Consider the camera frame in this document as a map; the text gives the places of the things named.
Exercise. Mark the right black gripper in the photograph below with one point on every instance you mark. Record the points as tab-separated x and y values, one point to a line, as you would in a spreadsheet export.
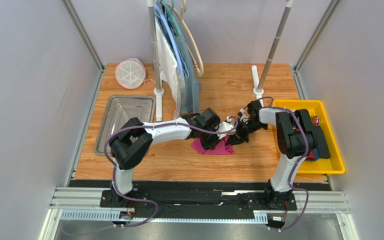
242	129

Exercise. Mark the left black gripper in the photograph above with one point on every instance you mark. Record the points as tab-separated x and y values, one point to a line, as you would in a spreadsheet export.
211	145

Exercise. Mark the pink paper napkin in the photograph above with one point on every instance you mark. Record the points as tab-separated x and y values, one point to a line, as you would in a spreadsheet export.
220	149

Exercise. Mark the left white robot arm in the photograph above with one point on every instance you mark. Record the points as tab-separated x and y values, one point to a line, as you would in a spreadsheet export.
130	144

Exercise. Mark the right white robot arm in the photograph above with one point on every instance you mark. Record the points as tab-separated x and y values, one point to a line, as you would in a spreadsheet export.
297	137

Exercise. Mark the blue grey hanging cloth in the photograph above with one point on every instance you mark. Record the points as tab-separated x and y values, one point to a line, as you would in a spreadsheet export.
191	97

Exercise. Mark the right rack pole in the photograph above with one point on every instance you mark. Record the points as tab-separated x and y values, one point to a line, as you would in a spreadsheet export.
258	81

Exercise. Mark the rack pole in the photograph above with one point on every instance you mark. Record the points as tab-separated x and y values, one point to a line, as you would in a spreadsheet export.
258	81
159	91

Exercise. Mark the blue clothes hanger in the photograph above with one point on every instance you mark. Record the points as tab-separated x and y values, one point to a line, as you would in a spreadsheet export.
170	35

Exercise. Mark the left rack pole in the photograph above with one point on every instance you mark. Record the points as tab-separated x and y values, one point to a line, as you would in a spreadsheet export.
159	91

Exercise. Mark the white lace cloth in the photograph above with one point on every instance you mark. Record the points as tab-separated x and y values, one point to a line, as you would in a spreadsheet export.
170	72

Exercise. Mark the pink gold utensil in bin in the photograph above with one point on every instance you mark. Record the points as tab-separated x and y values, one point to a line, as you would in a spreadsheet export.
318	121

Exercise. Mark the black object in bin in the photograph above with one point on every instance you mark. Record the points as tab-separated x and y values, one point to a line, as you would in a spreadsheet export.
321	143

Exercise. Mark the silver metal tray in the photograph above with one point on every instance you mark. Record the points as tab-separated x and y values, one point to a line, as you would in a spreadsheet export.
120	109

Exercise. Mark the pink white mesh basket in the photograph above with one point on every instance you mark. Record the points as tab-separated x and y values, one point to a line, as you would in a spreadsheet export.
131	74

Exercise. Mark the yellow plastic bin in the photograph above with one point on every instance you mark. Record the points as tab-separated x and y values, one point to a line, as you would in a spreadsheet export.
323	166

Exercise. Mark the beige clothes hanger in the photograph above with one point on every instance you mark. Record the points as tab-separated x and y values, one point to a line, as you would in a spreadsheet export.
191	44

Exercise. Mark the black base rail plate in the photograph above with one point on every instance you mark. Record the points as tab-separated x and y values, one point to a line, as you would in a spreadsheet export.
196	200

